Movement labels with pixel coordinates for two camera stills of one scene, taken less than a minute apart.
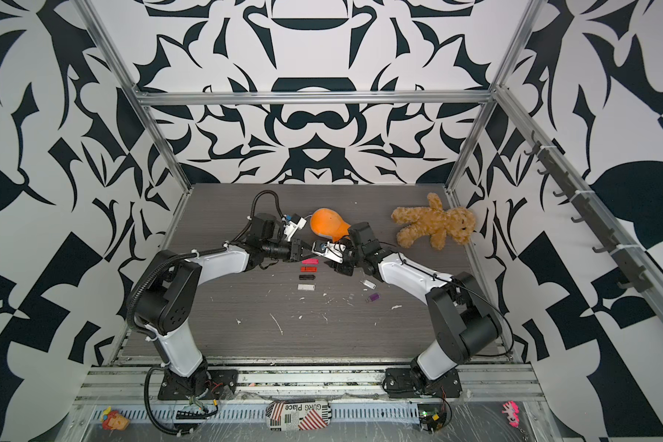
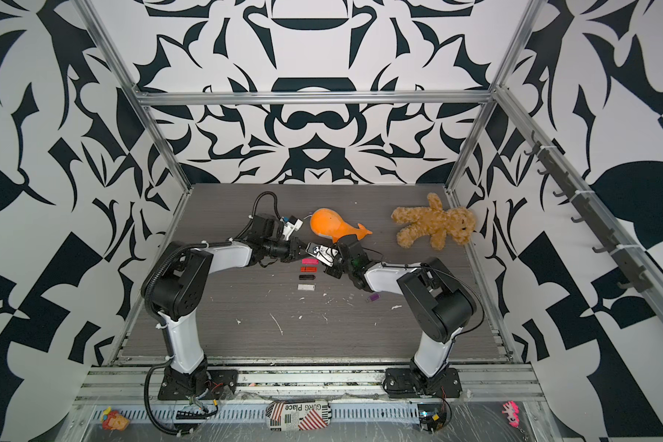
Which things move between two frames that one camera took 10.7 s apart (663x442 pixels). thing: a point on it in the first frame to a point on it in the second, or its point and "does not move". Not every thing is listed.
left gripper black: [296, 250] does not move
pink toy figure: [512, 411] does not move
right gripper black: [344, 269] to [331, 272]
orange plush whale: [326, 222] does not move
